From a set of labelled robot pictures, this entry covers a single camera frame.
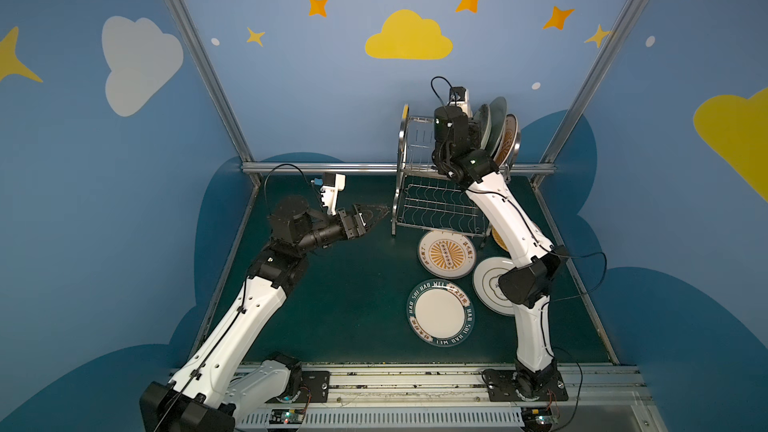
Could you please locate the pale green flower plate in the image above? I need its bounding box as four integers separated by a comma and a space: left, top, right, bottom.
474, 104, 492, 150

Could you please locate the orange sunburst plate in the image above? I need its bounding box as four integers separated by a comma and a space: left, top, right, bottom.
494, 114, 521, 167
418, 230, 477, 279

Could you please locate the large pale green plate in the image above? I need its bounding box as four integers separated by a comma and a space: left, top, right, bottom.
485, 96, 508, 157

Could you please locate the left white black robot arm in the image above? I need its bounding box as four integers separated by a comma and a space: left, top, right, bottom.
139, 195, 389, 431

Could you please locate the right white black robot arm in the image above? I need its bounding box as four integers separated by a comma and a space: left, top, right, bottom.
432, 105, 565, 399

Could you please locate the yellow woven round plate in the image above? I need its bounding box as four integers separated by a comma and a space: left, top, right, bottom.
491, 227, 508, 251

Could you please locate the white plate dark lettered rim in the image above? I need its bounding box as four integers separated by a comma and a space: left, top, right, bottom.
406, 279, 476, 348

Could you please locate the white plate black cloud line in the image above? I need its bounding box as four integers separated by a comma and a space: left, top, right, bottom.
473, 257, 515, 317

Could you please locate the left circuit board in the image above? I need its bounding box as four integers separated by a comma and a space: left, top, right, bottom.
268, 409, 305, 426

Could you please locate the circuit board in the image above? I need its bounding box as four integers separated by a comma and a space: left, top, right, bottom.
268, 409, 305, 426
520, 408, 555, 432

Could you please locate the right circuit board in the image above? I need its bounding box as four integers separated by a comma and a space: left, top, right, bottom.
520, 408, 555, 432

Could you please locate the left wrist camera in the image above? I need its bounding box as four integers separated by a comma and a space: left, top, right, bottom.
312, 172, 346, 216

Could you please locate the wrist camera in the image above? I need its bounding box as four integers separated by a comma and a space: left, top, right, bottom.
312, 172, 346, 216
448, 86, 473, 118

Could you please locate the rear aluminium frame bar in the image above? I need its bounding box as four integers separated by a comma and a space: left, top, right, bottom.
241, 161, 556, 177

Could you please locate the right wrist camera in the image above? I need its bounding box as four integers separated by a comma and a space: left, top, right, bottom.
448, 86, 473, 118

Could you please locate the chrome wire dish rack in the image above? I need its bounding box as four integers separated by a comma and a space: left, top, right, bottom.
392, 106, 512, 237

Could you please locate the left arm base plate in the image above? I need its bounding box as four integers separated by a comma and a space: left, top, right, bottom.
267, 370, 330, 404

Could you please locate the left aluminium frame post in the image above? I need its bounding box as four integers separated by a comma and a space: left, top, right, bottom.
164, 0, 261, 188

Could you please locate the aluminium frame post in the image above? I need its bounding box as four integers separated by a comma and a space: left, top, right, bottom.
539, 0, 649, 171
164, 0, 261, 188

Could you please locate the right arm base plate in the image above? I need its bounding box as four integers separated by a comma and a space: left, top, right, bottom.
481, 366, 569, 402

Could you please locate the right aluminium frame post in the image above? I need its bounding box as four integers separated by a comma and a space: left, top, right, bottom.
539, 0, 649, 171

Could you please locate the aluminium rail front frame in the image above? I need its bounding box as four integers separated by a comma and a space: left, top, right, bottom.
233, 363, 665, 431

